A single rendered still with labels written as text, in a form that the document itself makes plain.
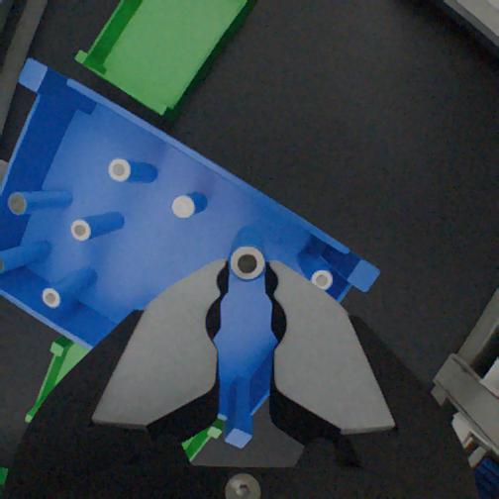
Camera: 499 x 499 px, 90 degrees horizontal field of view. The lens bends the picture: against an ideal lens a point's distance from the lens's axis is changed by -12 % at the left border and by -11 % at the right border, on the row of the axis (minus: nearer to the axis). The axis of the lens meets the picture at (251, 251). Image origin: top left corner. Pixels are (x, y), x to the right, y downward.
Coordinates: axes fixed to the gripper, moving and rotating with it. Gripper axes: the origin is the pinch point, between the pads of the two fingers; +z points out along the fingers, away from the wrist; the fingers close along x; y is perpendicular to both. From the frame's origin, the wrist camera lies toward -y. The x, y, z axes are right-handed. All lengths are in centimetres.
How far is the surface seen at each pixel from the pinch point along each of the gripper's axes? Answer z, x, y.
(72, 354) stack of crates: 23, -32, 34
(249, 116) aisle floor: 50, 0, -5
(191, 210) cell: 8.6, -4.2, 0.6
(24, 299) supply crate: 8.2, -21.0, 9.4
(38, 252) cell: 11.4, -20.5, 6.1
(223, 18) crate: 55, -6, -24
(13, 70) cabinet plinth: 51, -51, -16
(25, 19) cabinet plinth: 52, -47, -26
